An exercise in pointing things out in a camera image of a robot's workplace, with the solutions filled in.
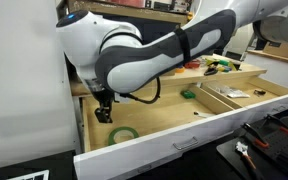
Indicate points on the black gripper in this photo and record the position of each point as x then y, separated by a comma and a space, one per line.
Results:
103, 98

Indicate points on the green masking tape roll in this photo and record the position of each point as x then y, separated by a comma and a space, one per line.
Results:
110, 137

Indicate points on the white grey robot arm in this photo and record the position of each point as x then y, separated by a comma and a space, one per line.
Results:
134, 63

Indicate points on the empty wooden drawer white front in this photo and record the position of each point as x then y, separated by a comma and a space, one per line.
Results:
157, 113

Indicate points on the orange tape roll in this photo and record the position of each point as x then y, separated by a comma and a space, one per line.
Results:
180, 70

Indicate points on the wooden drawer with supplies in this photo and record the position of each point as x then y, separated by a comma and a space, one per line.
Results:
270, 87

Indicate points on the small green box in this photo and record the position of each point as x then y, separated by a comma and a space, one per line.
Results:
187, 94

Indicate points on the white framed panel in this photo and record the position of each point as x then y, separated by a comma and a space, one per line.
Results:
34, 175

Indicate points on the black yellow spring clamp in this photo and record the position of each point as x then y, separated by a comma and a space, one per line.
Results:
210, 70

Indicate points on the silver plastic bag with label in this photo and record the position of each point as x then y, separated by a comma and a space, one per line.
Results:
238, 94

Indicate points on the black clamp orange tip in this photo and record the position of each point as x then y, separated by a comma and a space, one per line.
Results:
254, 133
277, 120

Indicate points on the black metal clip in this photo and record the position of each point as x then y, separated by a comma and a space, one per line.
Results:
259, 92

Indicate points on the black mat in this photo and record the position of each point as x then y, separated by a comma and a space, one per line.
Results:
274, 150

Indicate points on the brown cardboard carton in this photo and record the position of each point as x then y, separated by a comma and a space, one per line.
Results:
279, 50

